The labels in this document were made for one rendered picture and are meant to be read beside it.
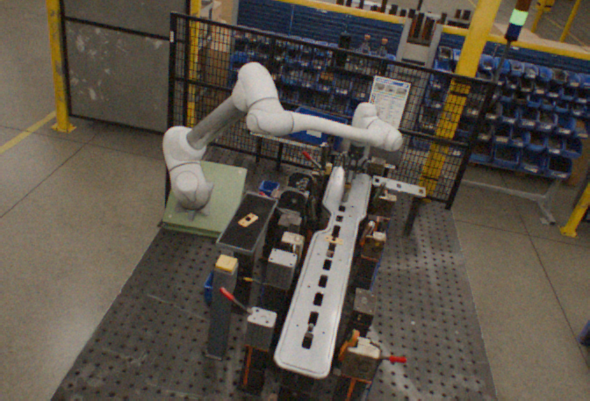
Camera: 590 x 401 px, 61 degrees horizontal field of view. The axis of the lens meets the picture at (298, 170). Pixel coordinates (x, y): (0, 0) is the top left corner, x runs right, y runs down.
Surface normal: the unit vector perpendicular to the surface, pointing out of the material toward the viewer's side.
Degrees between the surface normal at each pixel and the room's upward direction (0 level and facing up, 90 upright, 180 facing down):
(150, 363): 0
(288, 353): 0
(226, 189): 42
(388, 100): 90
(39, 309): 0
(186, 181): 48
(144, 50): 89
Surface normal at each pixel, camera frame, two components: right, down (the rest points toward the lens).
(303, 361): 0.15, -0.85
